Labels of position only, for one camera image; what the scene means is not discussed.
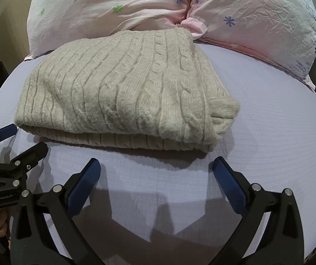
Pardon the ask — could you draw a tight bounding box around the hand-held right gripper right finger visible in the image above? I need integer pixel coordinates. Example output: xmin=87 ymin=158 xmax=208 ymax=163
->
xmin=212 ymin=156 xmax=305 ymax=265

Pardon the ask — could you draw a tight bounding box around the lavender bed sheet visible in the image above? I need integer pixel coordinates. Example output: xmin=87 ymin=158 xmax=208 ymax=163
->
xmin=0 ymin=41 xmax=316 ymax=265

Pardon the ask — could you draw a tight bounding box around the cream cable knit sweater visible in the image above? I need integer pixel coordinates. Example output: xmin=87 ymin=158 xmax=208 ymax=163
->
xmin=14 ymin=28 xmax=241 ymax=153

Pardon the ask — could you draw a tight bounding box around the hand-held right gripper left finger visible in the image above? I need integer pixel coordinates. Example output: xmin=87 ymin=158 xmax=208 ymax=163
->
xmin=11 ymin=157 xmax=105 ymax=265

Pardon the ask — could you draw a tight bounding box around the pink floral pillow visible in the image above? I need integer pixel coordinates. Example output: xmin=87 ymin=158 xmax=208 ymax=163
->
xmin=185 ymin=0 xmax=316 ymax=89
xmin=26 ymin=0 xmax=195 ymax=59

